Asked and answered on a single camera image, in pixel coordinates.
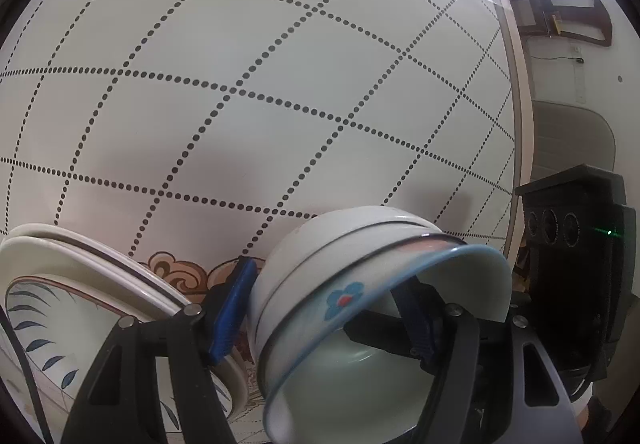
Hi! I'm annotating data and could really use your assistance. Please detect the pink rose print plate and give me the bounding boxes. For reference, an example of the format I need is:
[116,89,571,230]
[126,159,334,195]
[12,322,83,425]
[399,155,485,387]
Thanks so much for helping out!
[0,236,242,425]

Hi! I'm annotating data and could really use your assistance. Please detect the polka dot blue-rim bowl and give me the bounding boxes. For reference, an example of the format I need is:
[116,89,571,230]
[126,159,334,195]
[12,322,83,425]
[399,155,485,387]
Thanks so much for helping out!
[260,244,514,444]

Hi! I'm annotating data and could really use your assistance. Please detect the plain white bowl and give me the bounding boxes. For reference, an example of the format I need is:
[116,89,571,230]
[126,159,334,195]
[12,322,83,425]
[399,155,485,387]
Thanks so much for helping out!
[248,205,446,375]

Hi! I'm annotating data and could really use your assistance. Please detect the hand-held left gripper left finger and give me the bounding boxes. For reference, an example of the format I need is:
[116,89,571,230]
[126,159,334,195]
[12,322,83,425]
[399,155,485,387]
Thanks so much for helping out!
[60,256,258,444]

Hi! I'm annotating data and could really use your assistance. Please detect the black cable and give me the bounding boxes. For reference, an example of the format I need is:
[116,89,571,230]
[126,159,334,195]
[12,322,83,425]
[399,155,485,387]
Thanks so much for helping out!
[0,309,55,444]

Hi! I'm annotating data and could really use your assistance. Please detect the blue leaf pattern plate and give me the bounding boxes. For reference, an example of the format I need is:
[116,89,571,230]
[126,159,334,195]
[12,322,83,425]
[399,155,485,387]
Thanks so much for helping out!
[0,274,236,444]

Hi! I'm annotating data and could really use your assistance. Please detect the floral dotted-grid tablecloth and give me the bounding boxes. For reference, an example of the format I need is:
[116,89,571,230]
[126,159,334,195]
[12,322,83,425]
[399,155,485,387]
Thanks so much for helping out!
[0,0,532,444]

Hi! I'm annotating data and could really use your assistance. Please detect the plain white plate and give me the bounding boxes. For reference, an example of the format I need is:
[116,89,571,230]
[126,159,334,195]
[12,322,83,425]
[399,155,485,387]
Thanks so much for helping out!
[0,222,248,421]

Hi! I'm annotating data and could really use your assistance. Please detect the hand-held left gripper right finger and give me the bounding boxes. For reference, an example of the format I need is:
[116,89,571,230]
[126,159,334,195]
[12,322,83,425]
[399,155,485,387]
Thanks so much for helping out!
[344,280,587,444]

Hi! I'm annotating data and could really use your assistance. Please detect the white bowl with dark rim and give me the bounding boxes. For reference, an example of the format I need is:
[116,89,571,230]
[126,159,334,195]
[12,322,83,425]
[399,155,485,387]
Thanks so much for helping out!
[255,221,453,365]

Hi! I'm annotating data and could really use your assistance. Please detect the grey chair seat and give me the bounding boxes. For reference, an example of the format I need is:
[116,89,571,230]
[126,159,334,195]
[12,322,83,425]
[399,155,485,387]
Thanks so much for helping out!
[529,99,617,175]

